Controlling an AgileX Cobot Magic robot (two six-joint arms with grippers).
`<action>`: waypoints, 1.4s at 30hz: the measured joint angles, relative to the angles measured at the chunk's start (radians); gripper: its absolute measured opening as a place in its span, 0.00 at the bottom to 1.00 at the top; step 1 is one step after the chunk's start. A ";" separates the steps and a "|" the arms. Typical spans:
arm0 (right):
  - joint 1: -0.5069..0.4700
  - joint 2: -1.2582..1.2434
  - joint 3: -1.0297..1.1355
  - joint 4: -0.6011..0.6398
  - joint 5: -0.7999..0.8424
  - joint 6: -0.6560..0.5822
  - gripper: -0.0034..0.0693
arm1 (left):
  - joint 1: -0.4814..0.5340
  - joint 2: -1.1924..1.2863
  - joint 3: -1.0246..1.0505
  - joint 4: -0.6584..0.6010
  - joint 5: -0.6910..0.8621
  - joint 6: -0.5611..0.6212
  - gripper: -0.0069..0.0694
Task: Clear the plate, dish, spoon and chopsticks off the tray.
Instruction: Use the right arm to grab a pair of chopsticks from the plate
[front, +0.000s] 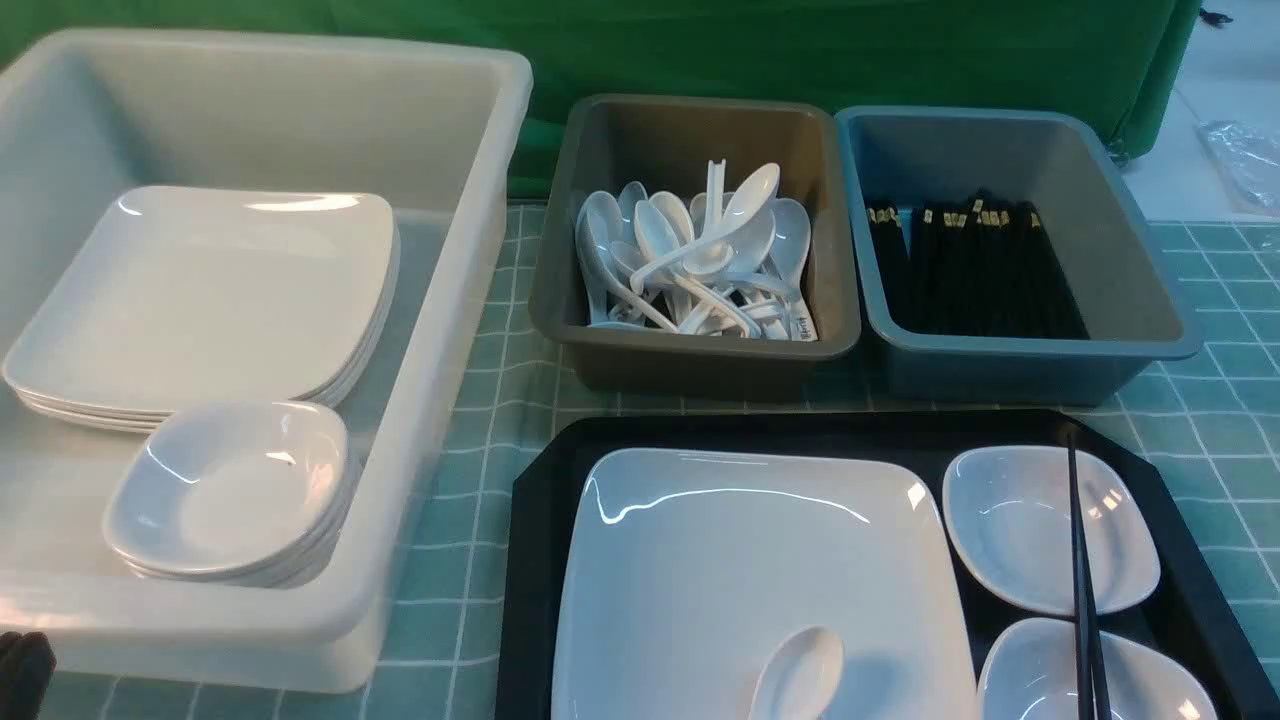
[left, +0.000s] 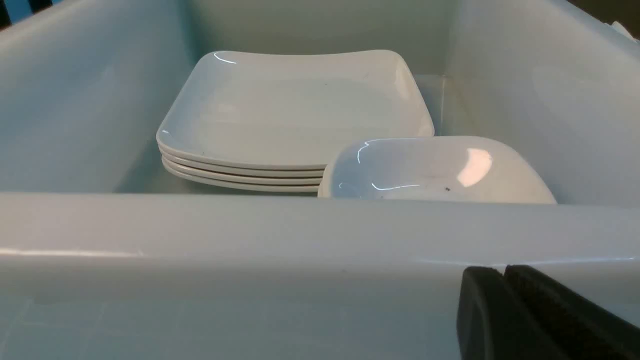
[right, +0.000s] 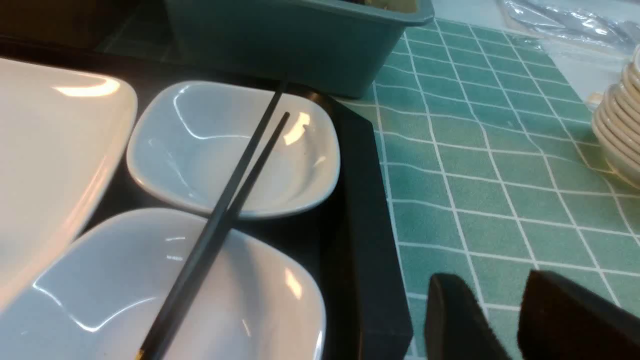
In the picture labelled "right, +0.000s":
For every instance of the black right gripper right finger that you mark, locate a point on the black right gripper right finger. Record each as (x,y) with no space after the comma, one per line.
(562,320)

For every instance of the blue plastic chopstick bin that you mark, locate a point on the blue plastic chopstick bin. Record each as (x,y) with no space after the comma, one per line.
(334,46)

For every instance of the large white square plate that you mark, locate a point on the large white square plate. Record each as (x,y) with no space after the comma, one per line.
(63,133)

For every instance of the clear plastic bag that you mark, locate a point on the clear plastic bag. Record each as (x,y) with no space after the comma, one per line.
(549,19)

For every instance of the stack of beige dishes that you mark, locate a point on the stack of beige dishes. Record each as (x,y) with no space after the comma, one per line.
(616,123)

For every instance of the black chopstick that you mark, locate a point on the black chopstick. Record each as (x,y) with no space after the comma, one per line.
(250,150)
(260,160)

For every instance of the green checkered tablecloth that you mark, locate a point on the green checkered tablecloth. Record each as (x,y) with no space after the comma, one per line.
(492,169)

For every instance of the small white square bowl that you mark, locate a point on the small white square bowl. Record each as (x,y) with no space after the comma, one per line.
(191,136)

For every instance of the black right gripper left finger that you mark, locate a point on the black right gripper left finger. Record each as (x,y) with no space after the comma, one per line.
(455,327)

